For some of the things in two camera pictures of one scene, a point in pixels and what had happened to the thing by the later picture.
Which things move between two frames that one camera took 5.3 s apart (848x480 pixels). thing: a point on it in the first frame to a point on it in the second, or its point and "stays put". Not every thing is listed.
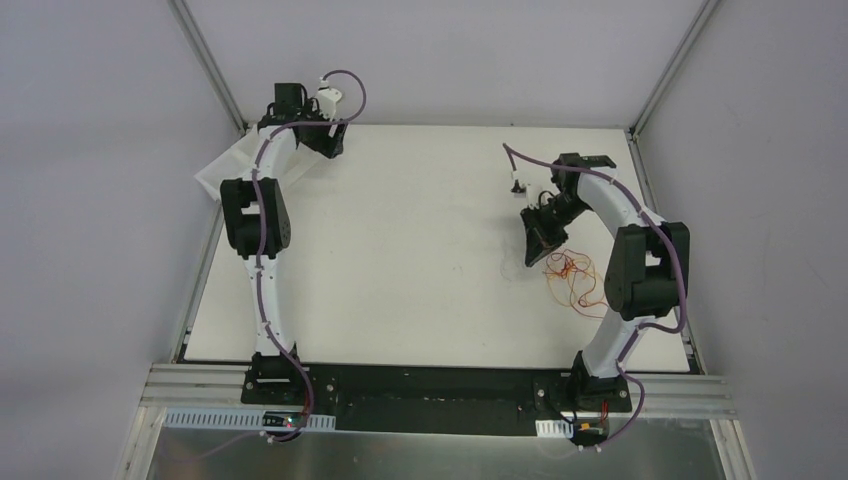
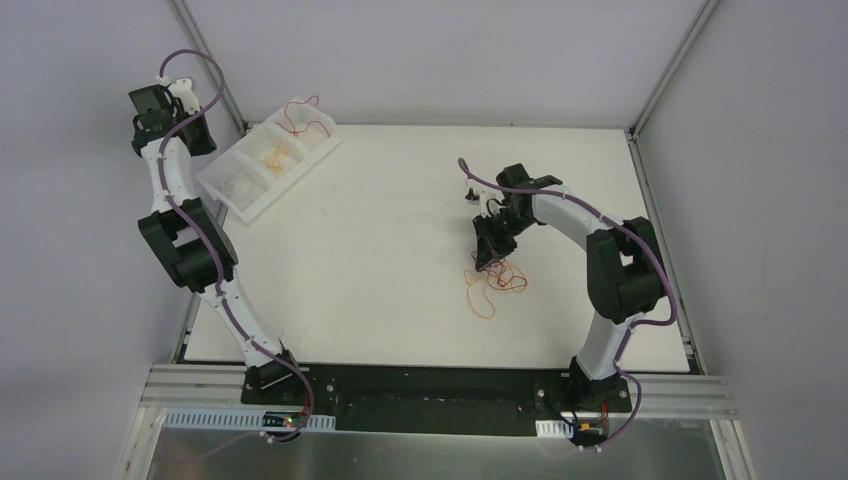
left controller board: [285, 419] stays put
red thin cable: [583, 279] to [507, 282]
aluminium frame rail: [172, 386] stays put
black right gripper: [540, 225] to [491, 234]
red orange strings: [562, 279] to [512, 282]
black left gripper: [324, 140] to [149, 126]
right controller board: [590, 431] stays put
